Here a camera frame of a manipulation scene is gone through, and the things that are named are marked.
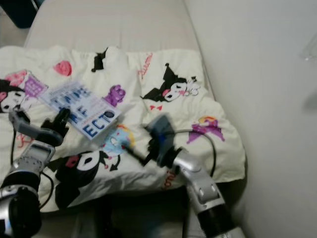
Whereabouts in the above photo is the blue patterned booklet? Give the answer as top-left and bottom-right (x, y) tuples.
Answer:
(40, 81), (122, 140)

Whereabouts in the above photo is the cream cartoon print blanket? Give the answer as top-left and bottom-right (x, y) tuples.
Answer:
(0, 46), (247, 214)

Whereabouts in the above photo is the dark grey robot left leg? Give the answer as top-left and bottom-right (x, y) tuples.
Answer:
(100, 198), (120, 238)

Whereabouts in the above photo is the dark grey robot leg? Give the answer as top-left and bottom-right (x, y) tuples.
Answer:
(100, 198), (120, 238)
(180, 193), (195, 238)

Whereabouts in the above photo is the dark grey robot right leg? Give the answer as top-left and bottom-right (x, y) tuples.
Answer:
(180, 193), (195, 238)

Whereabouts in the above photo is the mattress with beige sheet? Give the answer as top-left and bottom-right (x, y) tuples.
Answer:
(25, 0), (204, 53)

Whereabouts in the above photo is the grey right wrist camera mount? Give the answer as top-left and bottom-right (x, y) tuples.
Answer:
(149, 114), (177, 167)

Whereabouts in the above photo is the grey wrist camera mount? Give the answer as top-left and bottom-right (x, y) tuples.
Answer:
(8, 109), (46, 142)
(149, 114), (177, 167)

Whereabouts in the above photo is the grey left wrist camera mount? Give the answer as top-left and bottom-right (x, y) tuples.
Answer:
(8, 109), (46, 142)

